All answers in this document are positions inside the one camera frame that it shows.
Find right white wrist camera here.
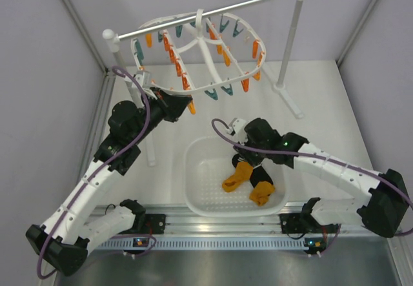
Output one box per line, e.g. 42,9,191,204
227,117,247,138

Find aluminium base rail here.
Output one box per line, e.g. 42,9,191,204
97,205,372,257

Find white laundry basket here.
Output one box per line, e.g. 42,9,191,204
183,137,290,218

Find orange clothes peg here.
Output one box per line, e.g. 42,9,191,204
175,59,183,77
188,101,196,115
181,74,190,90
241,78,250,92

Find teal clothes peg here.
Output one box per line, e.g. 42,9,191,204
205,89,218,101
221,85,233,96

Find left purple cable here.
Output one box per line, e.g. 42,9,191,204
35,66,152,280

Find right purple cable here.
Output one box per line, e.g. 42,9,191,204
211,118,413,238

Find white oval clip hanger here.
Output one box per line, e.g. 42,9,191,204
151,9,267,96

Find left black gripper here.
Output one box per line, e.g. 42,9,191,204
132,87,192,145

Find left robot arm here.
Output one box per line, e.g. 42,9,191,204
26,88,192,276

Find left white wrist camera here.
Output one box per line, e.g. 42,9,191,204
134,70,156,98

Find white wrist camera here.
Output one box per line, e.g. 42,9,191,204
134,70,156,98
227,117,247,138

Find purple cable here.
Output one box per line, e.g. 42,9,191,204
211,118,413,238
35,66,152,280

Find black striped sock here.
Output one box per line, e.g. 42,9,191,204
232,154,274,188

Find mustard yellow sock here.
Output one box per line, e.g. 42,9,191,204
249,181,275,206
222,161,254,192

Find white drying rack stand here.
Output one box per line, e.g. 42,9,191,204
102,0,311,166

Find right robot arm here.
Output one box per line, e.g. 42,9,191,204
231,118,409,238

